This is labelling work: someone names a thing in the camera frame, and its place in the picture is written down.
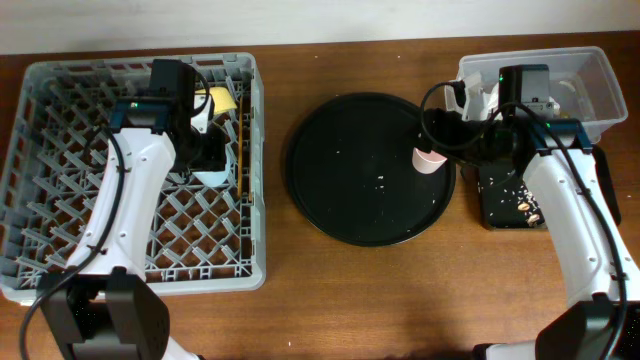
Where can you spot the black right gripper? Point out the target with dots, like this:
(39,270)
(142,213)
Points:
(447,141)

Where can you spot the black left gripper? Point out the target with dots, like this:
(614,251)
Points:
(211,159)

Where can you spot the blue cup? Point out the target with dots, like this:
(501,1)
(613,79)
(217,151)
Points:
(215,179)

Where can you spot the yellow bowl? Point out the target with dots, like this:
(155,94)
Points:
(216,101)

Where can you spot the pink cup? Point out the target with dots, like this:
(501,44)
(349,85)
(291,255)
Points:
(427,162)

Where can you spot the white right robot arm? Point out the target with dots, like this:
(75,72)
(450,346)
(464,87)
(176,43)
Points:
(553,157)

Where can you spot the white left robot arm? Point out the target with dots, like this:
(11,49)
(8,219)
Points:
(99,306)

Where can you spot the grey dishwasher rack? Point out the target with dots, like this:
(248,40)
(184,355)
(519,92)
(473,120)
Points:
(201,240)

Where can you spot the black rectangular tray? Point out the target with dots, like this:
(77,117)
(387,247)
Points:
(497,189)

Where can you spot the clear plastic bin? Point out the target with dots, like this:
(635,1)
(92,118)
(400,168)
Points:
(583,85)

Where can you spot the round black tray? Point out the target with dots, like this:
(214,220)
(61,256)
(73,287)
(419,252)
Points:
(349,171)

